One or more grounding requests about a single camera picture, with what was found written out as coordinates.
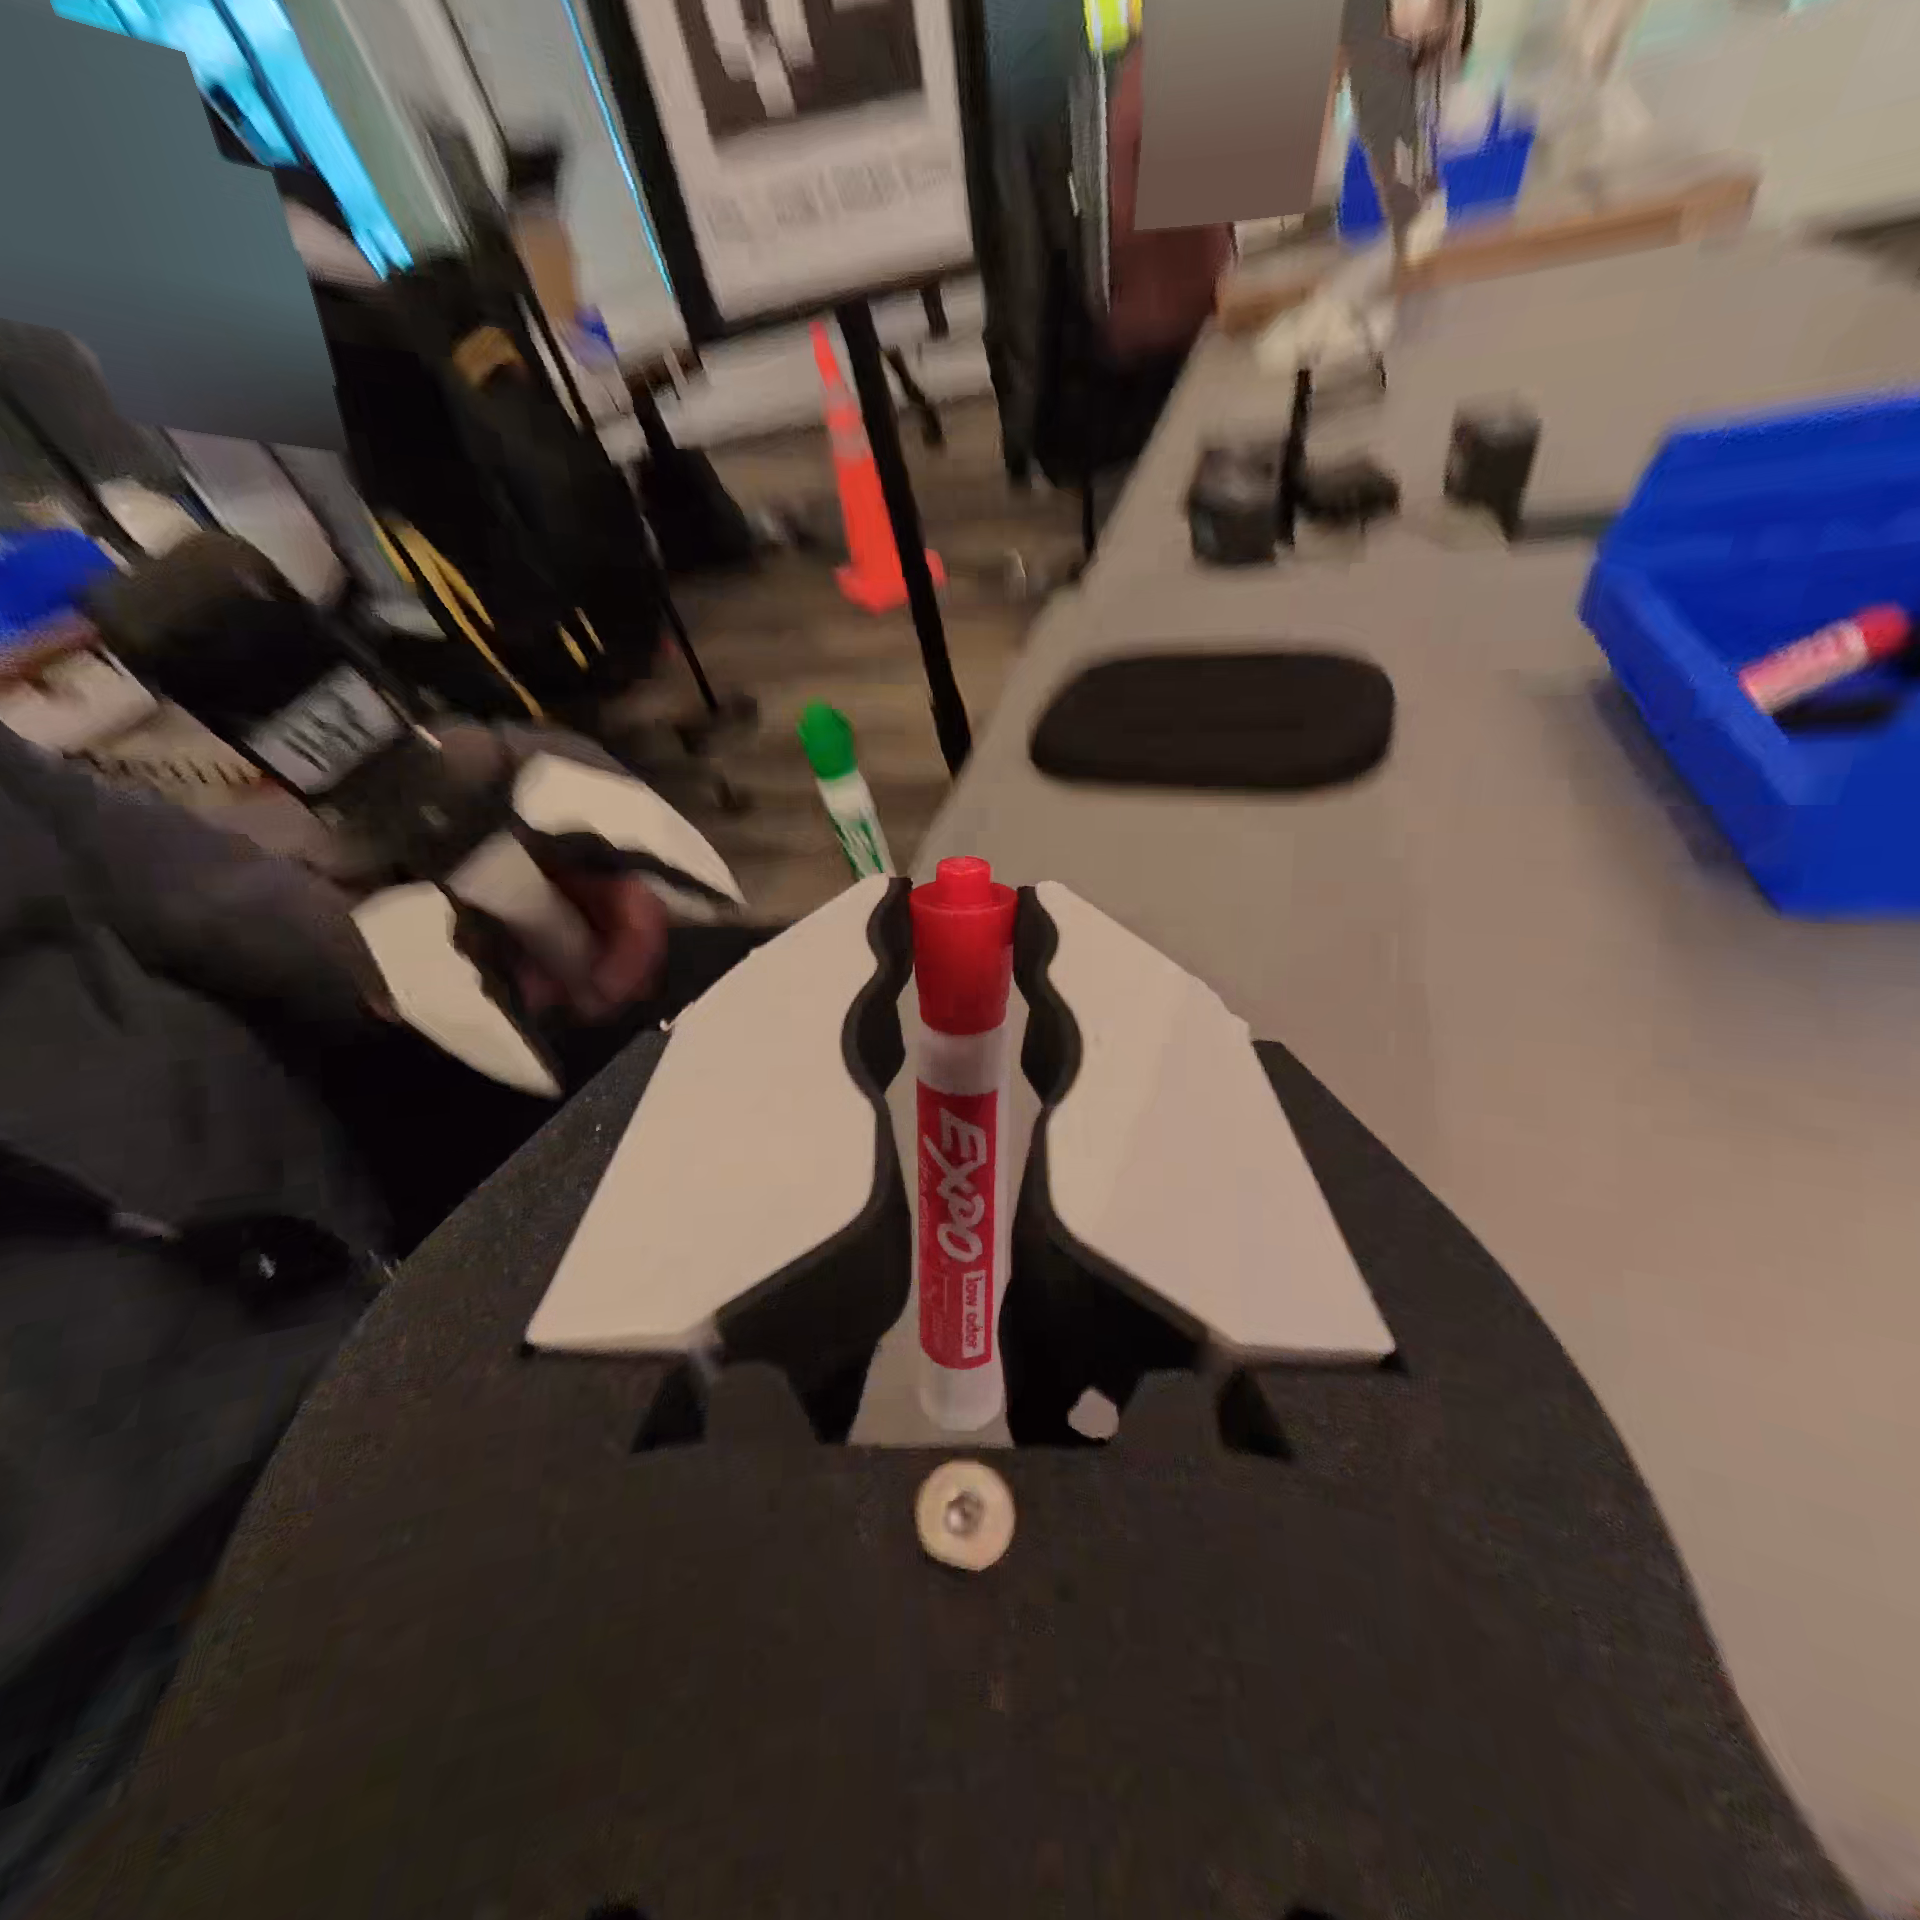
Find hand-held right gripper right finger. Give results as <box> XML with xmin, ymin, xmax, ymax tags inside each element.
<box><xmin>1005</xmin><ymin>881</ymin><xmax>1402</xmax><ymax>1375</ymax></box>

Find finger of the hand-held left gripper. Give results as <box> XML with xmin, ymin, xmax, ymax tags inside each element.
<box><xmin>510</xmin><ymin>747</ymin><xmax>747</xmax><ymax>911</ymax></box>
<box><xmin>351</xmin><ymin>882</ymin><xmax>567</xmax><ymax>1098</ymax></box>

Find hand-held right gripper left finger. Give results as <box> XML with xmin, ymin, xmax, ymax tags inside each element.
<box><xmin>525</xmin><ymin>873</ymin><xmax>917</xmax><ymax>1385</ymax></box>

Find green dry erase marker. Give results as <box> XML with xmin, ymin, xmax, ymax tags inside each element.
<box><xmin>796</xmin><ymin>699</ymin><xmax>895</xmax><ymax>884</ymax></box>

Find blue plastic bin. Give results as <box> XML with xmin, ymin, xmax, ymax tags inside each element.
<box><xmin>1577</xmin><ymin>393</ymin><xmax>1920</xmax><ymax>921</ymax></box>

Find person's left forearm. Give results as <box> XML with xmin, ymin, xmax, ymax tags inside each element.
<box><xmin>0</xmin><ymin>717</ymin><xmax>395</xmax><ymax>1052</ymax></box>

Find black backpack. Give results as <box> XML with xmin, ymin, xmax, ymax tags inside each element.
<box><xmin>306</xmin><ymin>246</ymin><xmax>673</xmax><ymax>724</ymax></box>

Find black tripod pole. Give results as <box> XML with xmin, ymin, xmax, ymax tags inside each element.
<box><xmin>831</xmin><ymin>298</ymin><xmax>977</xmax><ymax>780</ymax></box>

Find orange traffic cone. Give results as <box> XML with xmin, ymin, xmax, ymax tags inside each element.
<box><xmin>807</xmin><ymin>319</ymin><xmax>951</xmax><ymax>614</ymax></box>

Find person's dark clothing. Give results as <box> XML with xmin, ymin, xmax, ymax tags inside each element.
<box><xmin>0</xmin><ymin>1019</ymin><xmax>452</xmax><ymax>1847</ymax></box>

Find black-and-white framed poster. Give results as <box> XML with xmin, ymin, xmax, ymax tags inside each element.
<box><xmin>620</xmin><ymin>0</ymin><xmax>985</xmax><ymax>327</ymax></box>

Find black cylindrical object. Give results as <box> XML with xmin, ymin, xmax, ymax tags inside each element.
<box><xmin>1447</xmin><ymin>393</ymin><xmax>1545</xmax><ymax>510</ymax></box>
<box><xmin>1189</xmin><ymin>442</ymin><xmax>1281</xmax><ymax>570</ymax></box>

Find flat black object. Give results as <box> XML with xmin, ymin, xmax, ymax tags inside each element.
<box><xmin>1301</xmin><ymin>455</ymin><xmax>1405</xmax><ymax>530</ymax></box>

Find thin black rod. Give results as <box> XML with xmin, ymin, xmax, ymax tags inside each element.
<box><xmin>1273</xmin><ymin>366</ymin><xmax>1322</xmax><ymax>546</ymax></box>

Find wooden board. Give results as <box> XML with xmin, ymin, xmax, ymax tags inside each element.
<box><xmin>1215</xmin><ymin>172</ymin><xmax>1759</xmax><ymax>337</ymax></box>

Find blue crate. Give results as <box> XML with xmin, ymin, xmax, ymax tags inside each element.
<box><xmin>1337</xmin><ymin>117</ymin><xmax>1540</xmax><ymax>243</ymax></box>

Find black strap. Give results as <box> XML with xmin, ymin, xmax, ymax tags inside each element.
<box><xmin>1029</xmin><ymin>650</ymin><xmax>1399</xmax><ymax>794</ymax></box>

